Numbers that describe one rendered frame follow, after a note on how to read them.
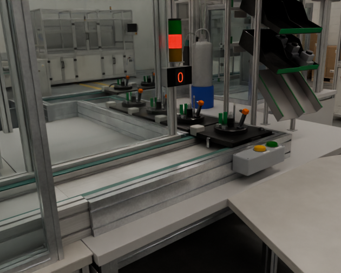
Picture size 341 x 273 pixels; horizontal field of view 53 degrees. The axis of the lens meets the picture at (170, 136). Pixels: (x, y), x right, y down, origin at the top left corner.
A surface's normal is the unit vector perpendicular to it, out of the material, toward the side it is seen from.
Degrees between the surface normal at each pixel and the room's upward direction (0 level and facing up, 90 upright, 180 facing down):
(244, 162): 90
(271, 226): 0
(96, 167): 90
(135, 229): 0
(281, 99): 45
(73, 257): 0
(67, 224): 90
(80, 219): 90
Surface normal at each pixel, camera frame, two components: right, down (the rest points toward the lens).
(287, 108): 0.32, -0.51
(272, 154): 0.62, 0.21
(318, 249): -0.03, -0.96
